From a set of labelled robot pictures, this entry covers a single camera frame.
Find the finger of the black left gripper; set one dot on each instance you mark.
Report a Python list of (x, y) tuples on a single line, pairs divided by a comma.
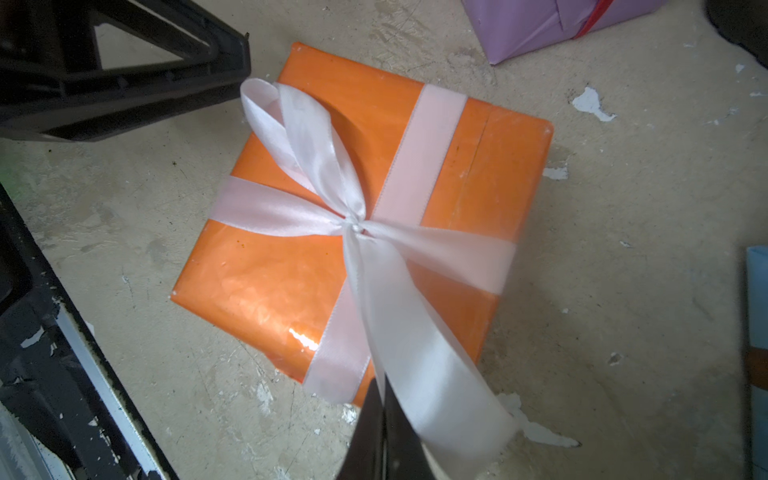
[(54, 86)]

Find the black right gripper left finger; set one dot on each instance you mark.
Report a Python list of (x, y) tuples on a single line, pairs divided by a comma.
[(364, 458)]

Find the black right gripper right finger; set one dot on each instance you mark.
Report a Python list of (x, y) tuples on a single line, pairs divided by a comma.
[(403, 454)]

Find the white satin ribbon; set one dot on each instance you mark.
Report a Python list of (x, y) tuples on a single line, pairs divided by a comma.
[(380, 316)]

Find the orange gift box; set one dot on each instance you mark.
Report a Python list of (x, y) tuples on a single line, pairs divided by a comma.
[(277, 295)]

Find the brown ribbon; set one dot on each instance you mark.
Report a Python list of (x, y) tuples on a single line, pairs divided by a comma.
[(757, 367)]

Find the light blue gift box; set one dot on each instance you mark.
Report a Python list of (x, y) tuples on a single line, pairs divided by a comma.
[(756, 270)]

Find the purple gift box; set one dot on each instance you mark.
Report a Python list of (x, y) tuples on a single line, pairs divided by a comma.
[(510, 28)]

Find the red satin ribbon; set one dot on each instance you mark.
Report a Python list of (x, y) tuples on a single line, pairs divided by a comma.
[(596, 14)]

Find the black hard case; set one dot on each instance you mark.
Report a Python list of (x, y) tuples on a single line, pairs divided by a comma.
[(741, 22)]

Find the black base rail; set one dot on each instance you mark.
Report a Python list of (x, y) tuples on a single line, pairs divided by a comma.
[(64, 412)]

